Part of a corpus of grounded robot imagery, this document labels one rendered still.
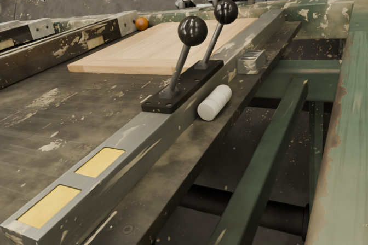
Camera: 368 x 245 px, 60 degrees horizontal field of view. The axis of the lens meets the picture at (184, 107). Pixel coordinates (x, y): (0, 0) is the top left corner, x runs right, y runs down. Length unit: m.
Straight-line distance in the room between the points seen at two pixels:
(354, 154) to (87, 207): 0.24
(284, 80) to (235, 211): 0.44
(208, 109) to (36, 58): 0.61
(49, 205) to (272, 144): 0.33
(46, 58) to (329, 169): 0.83
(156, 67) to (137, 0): 1.93
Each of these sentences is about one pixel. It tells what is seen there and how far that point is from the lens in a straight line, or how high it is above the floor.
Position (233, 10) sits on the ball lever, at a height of 1.44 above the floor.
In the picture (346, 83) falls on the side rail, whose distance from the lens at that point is 0.46.
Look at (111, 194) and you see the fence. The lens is 0.35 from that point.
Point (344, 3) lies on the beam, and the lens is 1.07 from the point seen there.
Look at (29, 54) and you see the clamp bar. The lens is 0.95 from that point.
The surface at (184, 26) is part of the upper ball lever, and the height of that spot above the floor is 1.54.
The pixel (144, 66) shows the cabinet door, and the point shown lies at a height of 1.29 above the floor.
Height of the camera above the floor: 1.87
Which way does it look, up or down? 61 degrees down
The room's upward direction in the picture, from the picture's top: 71 degrees counter-clockwise
